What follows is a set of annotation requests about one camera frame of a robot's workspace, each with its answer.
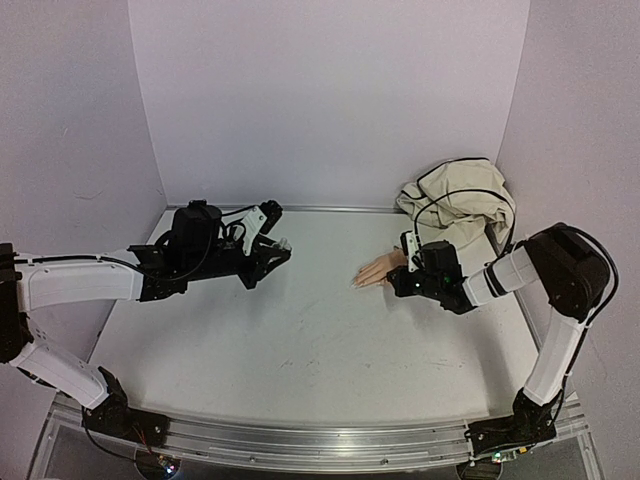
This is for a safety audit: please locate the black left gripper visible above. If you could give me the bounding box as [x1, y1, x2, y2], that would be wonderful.
[187, 237, 292, 290]

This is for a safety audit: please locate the clear nail polish bottle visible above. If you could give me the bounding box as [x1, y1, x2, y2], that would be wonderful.
[274, 238, 292, 251]

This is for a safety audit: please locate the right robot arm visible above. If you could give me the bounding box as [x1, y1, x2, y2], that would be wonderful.
[386, 223, 619, 453]

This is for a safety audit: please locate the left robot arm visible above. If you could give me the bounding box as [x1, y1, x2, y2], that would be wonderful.
[1, 200, 291, 447]

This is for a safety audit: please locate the mannequin hand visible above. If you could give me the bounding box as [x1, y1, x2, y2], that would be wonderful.
[352, 249, 407, 288]

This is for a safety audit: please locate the beige jacket cloth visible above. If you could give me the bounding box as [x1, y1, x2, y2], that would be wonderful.
[396, 157, 516, 249]

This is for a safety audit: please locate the small circuit board right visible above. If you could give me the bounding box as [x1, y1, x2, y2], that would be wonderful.
[490, 447, 529, 464]

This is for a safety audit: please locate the small circuit board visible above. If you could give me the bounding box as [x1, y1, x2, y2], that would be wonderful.
[139, 454, 181, 477]
[490, 447, 529, 464]

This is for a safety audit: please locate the small circuit board left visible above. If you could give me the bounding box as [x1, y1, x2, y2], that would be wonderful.
[139, 454, 181, 477]

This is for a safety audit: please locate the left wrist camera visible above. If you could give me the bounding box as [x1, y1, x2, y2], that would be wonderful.
[241, 200, 283, 256]

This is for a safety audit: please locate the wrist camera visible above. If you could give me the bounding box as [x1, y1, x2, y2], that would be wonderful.
[400, 230, 424, 273]
[241, 200, 283, 256]

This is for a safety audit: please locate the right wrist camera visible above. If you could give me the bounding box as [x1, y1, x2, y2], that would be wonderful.
[400, 230, 424, 273]

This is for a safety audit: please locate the aluminium table edge rail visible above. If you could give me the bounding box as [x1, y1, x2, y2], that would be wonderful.
[164, 202, 401, 215]

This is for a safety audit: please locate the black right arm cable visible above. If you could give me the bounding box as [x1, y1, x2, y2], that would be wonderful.
[412, 188, 620, 321]

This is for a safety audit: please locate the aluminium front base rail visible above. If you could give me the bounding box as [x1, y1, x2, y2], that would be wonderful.
[49, 389, 586, 464]

